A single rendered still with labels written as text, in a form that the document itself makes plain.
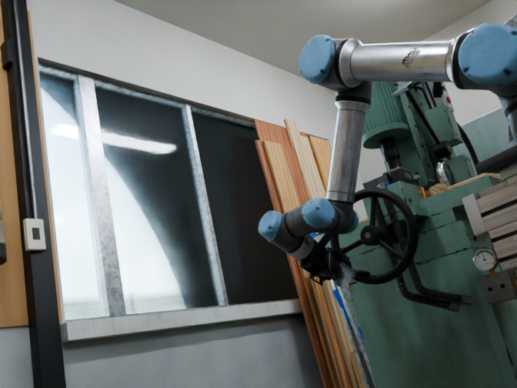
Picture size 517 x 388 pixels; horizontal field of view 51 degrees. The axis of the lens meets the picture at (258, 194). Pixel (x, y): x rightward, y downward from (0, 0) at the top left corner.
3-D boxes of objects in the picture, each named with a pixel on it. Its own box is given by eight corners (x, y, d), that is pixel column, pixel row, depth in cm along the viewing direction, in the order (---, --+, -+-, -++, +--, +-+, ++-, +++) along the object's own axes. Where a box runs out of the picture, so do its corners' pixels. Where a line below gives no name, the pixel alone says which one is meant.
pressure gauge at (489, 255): (479, 279, 153) (470, 252, 156) (483, 279, 156) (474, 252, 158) (501, 274, 150) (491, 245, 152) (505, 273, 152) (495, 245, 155)
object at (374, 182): (365, 195, 176) (360, 179, 178) (380, 198, 185) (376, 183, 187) (401, 180, 169) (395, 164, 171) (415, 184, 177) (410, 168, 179)
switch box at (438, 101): (431, 112, 219) (420, 78, 224) (441, 118, 227) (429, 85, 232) (446, 106, 216) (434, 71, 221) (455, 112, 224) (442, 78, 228)
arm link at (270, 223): (277, 227, 136) (253, 239, 141) (306, 247, 141) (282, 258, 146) (279, 202, 141) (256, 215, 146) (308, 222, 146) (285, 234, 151)
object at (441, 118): (435, 147, 207) (423, 112, 211) (444, 151, 214) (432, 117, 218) (456, 138, 202) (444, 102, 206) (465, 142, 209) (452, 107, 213)
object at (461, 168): (449, 192, 199) (438, 163, 203) (455, 195, 205) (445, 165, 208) (474, 183, 194) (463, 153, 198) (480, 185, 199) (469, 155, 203)
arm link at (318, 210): (338, 196, 141) (306, 212, 148) (312, 193, 133) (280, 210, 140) (347, 225, 139) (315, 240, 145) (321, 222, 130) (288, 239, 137)
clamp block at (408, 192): (367, 222, 174) (359, 196, 176) (386, 225, 184) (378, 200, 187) (409, 207, 165) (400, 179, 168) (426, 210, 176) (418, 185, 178)
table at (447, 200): (312, 252, 186) (308, 235, 188) (356, 253, 209) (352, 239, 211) (486, 189, 151) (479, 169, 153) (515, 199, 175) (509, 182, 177)
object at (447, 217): (346, 258, 188) (343, 247, 189) (375, 259, 204) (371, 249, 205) (456, 221, 165) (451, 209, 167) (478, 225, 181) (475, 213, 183)
